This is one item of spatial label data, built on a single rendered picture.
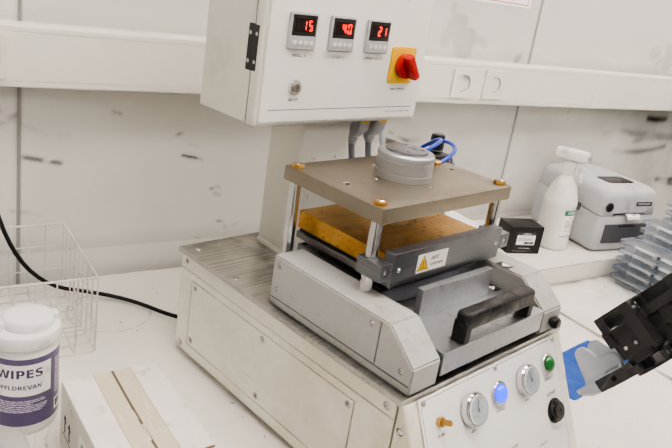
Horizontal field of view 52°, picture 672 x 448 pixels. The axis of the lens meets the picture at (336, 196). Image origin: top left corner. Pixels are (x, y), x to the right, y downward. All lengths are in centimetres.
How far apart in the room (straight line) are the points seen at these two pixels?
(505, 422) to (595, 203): 97
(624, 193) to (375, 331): 115
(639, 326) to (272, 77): 54
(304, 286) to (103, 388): 27
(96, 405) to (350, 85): 54
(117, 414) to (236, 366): 21
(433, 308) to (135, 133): 69
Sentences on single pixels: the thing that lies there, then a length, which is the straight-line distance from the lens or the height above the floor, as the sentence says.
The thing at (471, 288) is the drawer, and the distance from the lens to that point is 94.
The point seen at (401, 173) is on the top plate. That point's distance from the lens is 90.
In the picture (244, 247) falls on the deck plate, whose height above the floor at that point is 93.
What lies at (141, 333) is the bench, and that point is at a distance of 120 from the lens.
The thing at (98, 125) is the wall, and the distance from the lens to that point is 131.
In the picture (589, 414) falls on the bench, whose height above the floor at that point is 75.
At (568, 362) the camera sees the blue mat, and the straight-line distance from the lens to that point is 136.
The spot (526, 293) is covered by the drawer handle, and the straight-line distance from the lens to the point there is 92.
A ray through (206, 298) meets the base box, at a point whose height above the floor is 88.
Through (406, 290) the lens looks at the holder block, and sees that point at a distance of 90.
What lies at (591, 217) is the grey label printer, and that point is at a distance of 182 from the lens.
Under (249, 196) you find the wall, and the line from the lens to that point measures 146.
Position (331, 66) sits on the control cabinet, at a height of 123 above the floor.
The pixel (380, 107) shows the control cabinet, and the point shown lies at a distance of 107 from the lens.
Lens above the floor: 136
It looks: 18 degrees down
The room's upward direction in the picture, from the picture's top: 9 degrees clockwise
